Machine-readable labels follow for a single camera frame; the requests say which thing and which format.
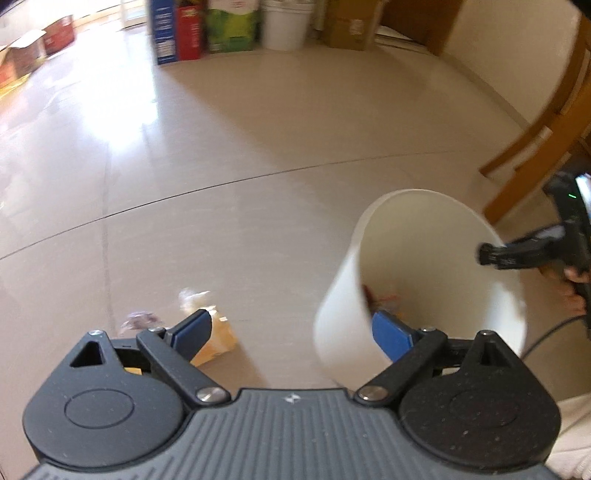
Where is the yellow snack packet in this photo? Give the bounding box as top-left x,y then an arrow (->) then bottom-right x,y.
124,288 -> 239,376

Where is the brown wooden cabinet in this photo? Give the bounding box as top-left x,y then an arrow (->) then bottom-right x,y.
381,0 -> 463,57

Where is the white plastic bucket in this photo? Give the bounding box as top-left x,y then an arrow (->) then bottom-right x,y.
260,0 -> 315,51

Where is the brown red drink can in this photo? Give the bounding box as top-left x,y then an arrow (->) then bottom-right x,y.
362,284 -> 380,320

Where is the open red cardboard box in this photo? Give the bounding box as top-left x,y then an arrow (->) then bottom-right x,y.
42,14 -> 75,55

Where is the green and white bag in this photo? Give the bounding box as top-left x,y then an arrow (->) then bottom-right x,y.
205,0 -> 260,55

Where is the white plastic bin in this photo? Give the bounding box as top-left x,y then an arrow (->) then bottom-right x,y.
313,188 -> 528,389

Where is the clear crumpled wrapper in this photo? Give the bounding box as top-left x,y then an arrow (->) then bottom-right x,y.
120,310 -> 163,334

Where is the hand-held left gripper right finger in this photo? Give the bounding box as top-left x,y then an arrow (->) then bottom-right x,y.
356,310 -> 529,407

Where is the person's white clothing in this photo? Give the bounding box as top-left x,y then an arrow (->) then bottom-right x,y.
547,396 -> 591,480

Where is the blue cardboard box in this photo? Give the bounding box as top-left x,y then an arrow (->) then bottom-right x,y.
148,0 -> 181,65

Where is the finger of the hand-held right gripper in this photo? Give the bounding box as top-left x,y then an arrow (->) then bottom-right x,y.
477,220 -> 568,271

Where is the open brown cardboard box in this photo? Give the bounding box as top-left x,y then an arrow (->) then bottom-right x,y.
0,28 -> 49,89

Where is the wooden chair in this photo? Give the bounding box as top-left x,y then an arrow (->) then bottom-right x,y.
479,18 -> 591,228

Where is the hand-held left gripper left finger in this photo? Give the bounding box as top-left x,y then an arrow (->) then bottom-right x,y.
69,309 -> 232,407

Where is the person's right hand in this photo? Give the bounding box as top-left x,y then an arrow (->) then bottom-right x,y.
541,263 -> 588,315

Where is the black cable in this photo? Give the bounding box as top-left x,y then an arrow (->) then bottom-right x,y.
522,314 -> 591,357

